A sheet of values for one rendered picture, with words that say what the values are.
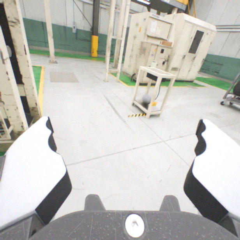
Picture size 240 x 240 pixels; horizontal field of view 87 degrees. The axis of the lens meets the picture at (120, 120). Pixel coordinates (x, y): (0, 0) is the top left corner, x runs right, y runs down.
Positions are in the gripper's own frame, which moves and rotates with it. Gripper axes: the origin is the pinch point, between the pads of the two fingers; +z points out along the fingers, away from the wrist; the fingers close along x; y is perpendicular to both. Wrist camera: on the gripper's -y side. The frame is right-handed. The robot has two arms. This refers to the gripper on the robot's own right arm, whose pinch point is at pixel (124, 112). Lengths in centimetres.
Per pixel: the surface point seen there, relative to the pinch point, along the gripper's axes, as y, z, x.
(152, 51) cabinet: 15, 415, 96
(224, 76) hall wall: 176, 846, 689
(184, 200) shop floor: 116, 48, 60
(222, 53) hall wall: 46, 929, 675
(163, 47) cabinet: 5, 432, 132
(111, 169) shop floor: 106, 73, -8
